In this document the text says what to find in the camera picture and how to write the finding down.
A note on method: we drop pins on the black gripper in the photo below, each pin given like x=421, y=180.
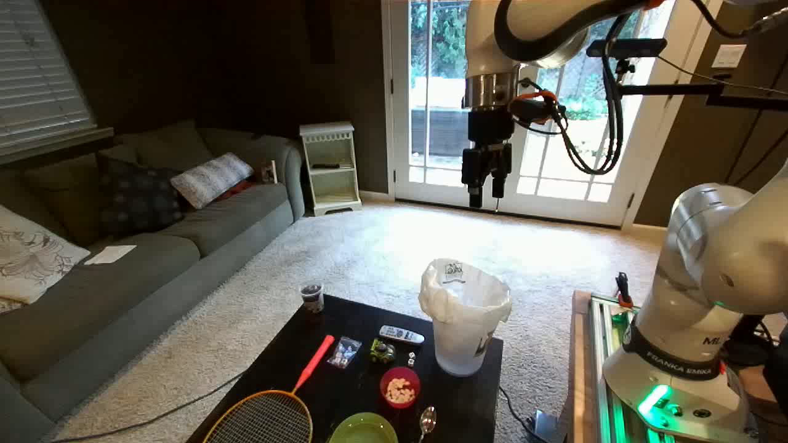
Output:
x=488, y=153

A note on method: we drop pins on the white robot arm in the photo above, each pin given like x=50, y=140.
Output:
x=724, y=252

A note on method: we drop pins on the small green dark object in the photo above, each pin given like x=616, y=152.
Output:
x=382, y=353

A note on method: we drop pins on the white lined trash bin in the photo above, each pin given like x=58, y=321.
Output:
x=467, y=308

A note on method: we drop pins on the white side shelf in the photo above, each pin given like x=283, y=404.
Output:
x=331, y=167

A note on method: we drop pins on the grey remote control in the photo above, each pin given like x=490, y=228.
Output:
x=403, y=335

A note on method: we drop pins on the small dark cup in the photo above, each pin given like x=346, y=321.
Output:
x=314, y=298

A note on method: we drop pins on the black coffee table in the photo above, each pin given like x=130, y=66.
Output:
x=463, y=404

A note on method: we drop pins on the small snack packet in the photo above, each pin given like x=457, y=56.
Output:
x=343, y=353

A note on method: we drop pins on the red round snack lid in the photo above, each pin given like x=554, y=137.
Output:
x=399, y=387

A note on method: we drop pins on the white french doors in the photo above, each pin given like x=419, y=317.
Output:
x=532, y=106

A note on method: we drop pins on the metal spoon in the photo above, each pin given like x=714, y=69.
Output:
x=427, y=423

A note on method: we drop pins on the striped white pillow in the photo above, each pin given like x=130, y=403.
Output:
x=209, y=180

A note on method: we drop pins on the dark patterned pillow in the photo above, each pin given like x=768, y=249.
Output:
x=137, y=197

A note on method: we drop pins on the white paper on sofa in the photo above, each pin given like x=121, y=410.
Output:
x=108, y=255

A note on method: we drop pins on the window blinds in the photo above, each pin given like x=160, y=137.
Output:
x=41, y=98

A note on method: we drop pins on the white printed pillow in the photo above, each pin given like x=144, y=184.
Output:
x=33, y=258

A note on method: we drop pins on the grey fabric sofa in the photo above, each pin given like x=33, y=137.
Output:
x=98, y=318

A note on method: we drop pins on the black camera on stand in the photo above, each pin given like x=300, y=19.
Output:
x=627, y=47

